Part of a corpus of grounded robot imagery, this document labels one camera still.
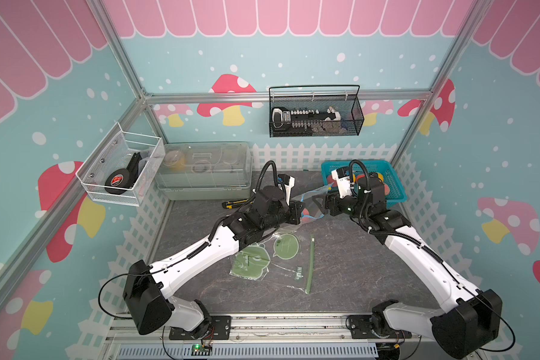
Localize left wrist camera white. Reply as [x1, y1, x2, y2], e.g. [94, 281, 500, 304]
[279, 174, 296, 204]

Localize teal plastic basket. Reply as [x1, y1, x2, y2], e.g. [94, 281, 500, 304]
[320, 160, 407, 207]

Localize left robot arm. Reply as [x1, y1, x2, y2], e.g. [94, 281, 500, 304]
[122, 160, 305, 338]

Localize yellow black utility knife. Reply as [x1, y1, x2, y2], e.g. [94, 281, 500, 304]
[221, 198, 252, 209]

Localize black tape roll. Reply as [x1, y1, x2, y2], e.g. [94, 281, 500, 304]
[104, 152, 142, 195]

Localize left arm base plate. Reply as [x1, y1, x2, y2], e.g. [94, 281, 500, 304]
[168, 316, 232, 341]

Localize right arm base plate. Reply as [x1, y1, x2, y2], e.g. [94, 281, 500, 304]
[345, 314, 412, 342]

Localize clear blue zip-top bag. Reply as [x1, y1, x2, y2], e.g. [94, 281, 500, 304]
[294, 184, 332, 224]

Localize small green circuit board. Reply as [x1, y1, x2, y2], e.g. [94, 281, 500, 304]
[190, 343, 212, 356]

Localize clear acrylic wall bin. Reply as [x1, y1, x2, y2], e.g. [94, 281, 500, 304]
[76, 123, 165, 206]

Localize black wire mesh basket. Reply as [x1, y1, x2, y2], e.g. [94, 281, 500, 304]
[268, 85, 365, 137]

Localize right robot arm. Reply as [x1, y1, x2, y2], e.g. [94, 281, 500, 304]
[325, 160, 506, 359]

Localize white black items in basket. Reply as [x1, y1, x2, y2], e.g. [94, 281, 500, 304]
[270, 106, 342, 136]

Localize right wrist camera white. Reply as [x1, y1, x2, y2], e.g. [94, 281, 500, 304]
[331, 166, 355, 198]

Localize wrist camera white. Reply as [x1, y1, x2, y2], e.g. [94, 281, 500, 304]
[331, 166, 355, 198]
[279, 174, 296, 204]

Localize green zipper bag with coasters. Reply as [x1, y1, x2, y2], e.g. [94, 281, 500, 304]
[229, 231, 316, 294]

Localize translucent green storage box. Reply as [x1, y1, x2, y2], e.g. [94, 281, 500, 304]
[155, 142, 252, 201]

